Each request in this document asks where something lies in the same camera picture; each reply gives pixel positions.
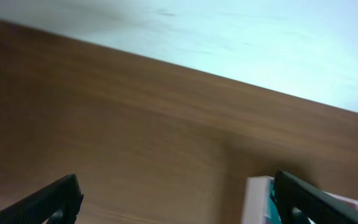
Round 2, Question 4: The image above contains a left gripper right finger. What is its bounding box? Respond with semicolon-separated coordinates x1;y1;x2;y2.
270;170;358;224

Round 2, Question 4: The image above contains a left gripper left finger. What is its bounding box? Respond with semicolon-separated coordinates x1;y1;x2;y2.
0;174;84;224

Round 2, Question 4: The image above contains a teal mouthwash bottle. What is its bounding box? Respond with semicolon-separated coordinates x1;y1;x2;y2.
264;180;282;224

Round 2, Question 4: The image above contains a white open cardboard box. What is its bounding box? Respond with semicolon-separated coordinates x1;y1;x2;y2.
241;176;358;224

